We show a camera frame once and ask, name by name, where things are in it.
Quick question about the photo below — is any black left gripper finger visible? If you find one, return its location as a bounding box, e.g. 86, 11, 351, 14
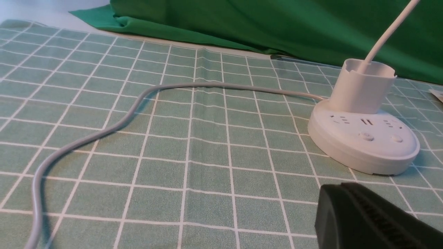
314, 183, 443, 249

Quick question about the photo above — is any green backdrop cloth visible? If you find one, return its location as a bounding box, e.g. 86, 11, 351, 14
71, 0, 443, 85

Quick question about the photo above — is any green checked tablecloth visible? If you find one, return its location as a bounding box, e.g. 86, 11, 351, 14
0, 19, 442, 249

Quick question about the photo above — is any grey power cable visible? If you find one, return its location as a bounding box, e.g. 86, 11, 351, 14
24, 82, 327, 249

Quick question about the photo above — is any white desk lamp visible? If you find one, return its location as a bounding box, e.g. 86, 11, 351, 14
308, 0, 421, 175

